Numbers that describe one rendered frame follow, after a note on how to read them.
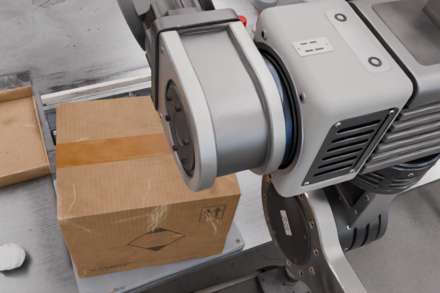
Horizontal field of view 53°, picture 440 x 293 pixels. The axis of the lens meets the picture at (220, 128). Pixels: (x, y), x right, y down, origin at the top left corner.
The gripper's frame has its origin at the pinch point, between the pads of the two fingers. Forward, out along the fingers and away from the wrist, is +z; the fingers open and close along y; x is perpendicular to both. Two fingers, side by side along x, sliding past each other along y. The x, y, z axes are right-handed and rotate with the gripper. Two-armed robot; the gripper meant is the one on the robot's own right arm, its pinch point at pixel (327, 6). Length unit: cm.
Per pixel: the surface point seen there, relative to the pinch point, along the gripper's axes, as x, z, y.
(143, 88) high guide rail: 11, 5, 58
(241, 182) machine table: 37, 19, 41
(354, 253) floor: 45, 102, -24
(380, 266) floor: 54, 102, -32
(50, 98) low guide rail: 3, 11, 79
